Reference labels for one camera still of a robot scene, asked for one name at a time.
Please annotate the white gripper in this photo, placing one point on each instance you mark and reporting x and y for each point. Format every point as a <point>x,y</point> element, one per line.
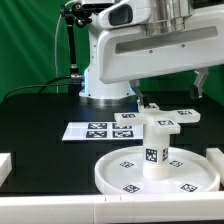
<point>147,38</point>

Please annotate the white cross-shaped table base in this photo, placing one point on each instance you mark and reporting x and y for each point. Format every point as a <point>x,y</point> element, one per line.
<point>158,121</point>

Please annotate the white round table top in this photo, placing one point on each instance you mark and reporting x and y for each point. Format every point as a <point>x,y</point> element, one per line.
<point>121,172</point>

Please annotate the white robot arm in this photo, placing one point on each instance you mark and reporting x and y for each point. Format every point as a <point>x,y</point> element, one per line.
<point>147,38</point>

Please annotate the white right fence block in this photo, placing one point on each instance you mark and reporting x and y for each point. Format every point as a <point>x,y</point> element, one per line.
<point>216,157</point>

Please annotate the white fence block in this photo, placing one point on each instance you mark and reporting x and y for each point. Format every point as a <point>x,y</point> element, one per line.
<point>216,157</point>
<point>5,166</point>

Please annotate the white marker tag sheet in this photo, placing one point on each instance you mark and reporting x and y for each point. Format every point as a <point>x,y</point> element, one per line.
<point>78,131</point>

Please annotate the white left fence block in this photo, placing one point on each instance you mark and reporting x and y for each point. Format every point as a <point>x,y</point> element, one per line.
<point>5,166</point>

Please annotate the white front fence rail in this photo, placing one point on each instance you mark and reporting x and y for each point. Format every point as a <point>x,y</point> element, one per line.
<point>112,209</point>

